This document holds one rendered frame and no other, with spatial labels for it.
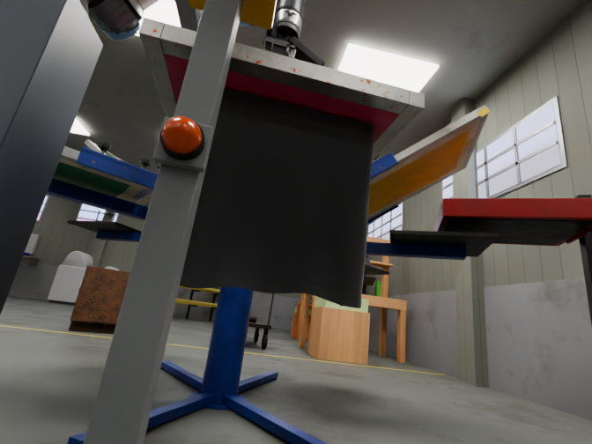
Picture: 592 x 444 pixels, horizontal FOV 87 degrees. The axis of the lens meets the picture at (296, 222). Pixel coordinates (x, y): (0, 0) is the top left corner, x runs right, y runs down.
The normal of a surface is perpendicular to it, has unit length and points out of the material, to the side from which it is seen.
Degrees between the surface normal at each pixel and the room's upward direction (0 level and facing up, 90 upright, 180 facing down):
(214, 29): 90
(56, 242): 90
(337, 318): 90
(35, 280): 90
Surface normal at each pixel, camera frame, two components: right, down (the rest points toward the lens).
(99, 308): 0.51, -0.18
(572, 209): -0.30, -0.31
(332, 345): 0.22, -0.25
